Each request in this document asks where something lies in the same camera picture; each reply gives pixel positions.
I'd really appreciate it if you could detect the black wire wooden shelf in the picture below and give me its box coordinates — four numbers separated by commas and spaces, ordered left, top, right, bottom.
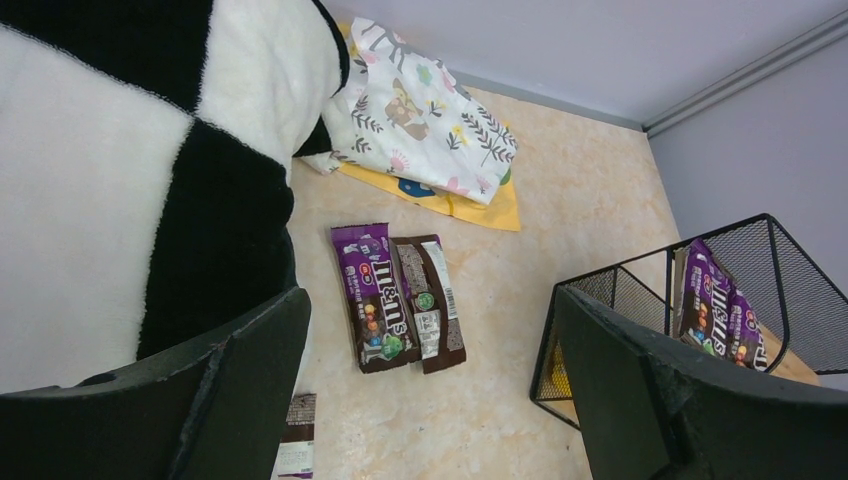
529, 213, 848, 432

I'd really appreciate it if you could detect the purple M&M bag on table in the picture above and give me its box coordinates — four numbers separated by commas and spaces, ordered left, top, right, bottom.
330, 223, 421, 374

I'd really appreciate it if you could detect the yellow M&M bags lower shelf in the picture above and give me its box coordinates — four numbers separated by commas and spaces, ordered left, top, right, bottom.
549, 346, 572, 399

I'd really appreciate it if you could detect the yellow cloth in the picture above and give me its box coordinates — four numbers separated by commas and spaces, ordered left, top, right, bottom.
337, 23, 521, 231

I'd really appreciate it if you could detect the brown candy bag by pillow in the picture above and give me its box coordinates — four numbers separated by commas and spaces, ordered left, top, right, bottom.
271, 393, 317, 479

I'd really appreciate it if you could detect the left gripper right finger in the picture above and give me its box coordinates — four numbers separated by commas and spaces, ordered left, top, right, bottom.
555, 286, 847, 479

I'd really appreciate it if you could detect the purple M&M bag on shelf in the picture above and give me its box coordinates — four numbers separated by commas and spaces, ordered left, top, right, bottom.
675, 238, 731, 359

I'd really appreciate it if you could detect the floral white cloth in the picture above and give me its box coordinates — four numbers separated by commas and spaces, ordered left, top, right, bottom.
304, 17, 518, 205

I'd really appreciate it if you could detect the black white checkered pillow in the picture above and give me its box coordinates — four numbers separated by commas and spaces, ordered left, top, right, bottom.
1, 1, 349, 393

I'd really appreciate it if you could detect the purple m&m bag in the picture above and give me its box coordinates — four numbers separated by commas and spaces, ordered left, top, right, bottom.
675, 238, 731, 359
330, 223, 421, 374
726, 286, 768, 372

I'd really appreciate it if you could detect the brown M&M bag on table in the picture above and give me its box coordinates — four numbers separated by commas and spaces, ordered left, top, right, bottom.
391, 234, 467, 375

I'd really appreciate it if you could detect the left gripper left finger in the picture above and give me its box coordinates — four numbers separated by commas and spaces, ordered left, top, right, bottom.
1, 288, 311, 479

